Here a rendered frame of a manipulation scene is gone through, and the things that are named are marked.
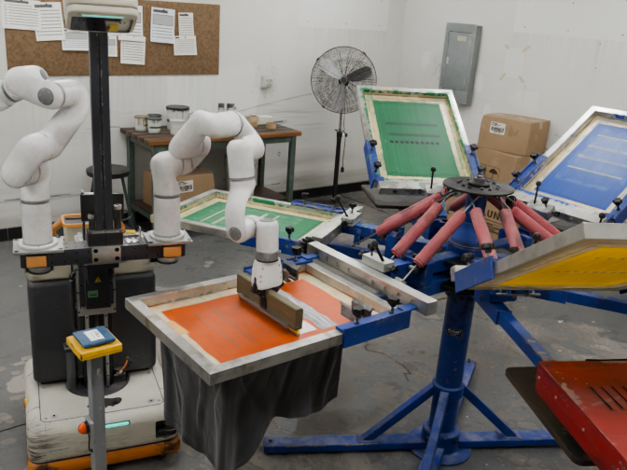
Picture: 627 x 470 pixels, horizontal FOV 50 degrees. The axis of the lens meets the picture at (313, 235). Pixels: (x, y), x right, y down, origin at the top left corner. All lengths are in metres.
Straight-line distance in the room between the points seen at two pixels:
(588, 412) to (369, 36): 6.11
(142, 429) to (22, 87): 1.55
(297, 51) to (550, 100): 2.46
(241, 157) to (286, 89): 4.71
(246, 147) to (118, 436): 1.46
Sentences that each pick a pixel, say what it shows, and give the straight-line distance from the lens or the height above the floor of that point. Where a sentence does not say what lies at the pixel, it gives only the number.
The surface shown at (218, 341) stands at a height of 0.95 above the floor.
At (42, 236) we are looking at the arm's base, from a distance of 2.43.
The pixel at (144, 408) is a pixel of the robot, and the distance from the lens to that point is 3.08.
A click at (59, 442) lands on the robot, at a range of 3.06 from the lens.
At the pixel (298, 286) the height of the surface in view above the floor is 0.95.
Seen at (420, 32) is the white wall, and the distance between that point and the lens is 7.65.
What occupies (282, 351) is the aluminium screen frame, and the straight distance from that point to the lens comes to 2.04.
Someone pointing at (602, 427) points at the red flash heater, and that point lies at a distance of 1.73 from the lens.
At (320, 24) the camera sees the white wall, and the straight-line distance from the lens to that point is 7.05.
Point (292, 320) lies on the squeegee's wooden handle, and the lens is 2.19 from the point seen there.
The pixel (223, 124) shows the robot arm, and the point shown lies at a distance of 2.22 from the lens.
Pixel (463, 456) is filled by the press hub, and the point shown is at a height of 0.01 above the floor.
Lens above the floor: 1.97
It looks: 19 degrees down
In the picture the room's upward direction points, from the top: 4 degrees clockwise
